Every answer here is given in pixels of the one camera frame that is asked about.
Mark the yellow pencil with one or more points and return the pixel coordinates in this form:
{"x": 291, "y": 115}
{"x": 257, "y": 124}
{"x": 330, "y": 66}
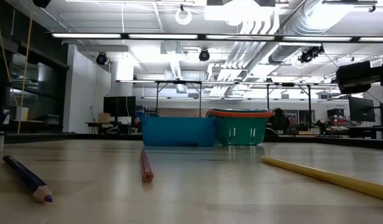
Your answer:
{"x": 334, "y": 179}

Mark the red coloured pencil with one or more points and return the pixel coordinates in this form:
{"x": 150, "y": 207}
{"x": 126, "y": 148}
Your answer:
{"x": 146, "y": 169}

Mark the dark blue coloured pencil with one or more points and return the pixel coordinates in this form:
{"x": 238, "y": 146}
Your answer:
{"x": 26, "y": 177}

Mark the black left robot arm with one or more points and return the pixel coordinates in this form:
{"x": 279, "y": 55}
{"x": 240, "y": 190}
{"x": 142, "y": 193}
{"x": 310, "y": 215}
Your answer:
{"x": 41, "y": 2}

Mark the black computer monitor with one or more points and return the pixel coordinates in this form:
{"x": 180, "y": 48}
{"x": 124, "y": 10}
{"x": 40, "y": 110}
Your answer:
{"x": 361, "y": 109}
{"x": 120, "y": 105}

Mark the person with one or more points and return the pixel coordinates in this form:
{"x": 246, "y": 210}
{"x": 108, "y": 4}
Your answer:
{"x": 278, "y": 119}

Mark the green basket with orange rim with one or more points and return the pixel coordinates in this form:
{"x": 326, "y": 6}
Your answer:
{"x": 241, "y": 130}

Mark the blue plastic bin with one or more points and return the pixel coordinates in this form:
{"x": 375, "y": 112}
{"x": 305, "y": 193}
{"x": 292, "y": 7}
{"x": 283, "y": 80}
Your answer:
{"x": 179, "y": 132}

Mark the overhead light bar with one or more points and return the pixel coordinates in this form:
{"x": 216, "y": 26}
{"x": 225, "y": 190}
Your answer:
{"x": 163, "y": 36}

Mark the black desk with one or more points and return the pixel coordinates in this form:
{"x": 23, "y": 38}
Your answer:
{"x": 110, "y": 124}

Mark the cardboard box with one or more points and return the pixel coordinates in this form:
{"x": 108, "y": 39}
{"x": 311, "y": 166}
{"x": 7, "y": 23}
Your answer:
{"x": 104, "y": 117}

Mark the white container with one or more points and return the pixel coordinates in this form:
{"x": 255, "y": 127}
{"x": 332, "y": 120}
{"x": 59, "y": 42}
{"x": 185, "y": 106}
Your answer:
{"x": 22, "y": 113}

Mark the black ceiling camera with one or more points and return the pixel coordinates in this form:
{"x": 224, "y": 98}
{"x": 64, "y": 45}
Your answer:
{"x": 308, "y": 56}

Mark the black metal frame stand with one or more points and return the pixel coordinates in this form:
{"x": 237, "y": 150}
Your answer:
{"x": 179, "y": 81}
{"x": 268, "y": 96}

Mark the black hanging round camera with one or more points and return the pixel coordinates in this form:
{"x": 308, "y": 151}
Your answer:
{"x": 101, "y": 58}
{"x": 204, "y": 55}

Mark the small white post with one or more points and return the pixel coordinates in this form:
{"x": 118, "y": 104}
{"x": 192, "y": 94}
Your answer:
{"x": 0, "y": 141}

